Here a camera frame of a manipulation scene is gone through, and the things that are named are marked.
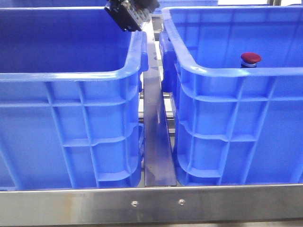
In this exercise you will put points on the red mushroom push button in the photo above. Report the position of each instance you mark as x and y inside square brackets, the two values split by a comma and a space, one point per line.
[250, 60]

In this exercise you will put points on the blue crate rear right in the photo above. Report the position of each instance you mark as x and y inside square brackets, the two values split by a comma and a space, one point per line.
[183, 3]

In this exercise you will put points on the large blue crate left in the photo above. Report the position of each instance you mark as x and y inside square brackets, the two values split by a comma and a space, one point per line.
[69, 98]

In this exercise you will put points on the grey metal divider bar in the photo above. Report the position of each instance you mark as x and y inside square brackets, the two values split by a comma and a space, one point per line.
[158, 163]

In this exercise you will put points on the blue crate rear left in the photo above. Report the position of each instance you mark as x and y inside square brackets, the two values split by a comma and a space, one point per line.
[50, 3]

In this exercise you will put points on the yellow mushroom push button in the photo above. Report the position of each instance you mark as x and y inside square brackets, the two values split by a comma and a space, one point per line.
[131, 15]

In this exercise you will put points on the large blue crate right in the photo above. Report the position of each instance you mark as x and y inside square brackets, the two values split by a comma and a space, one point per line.
[236, 125]

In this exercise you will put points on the steel front rail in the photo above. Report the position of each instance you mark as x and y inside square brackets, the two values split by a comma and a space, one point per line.
[151, 205]

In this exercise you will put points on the large blue crate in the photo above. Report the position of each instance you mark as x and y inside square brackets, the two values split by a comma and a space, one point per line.
[69, 98]
[236, 125]

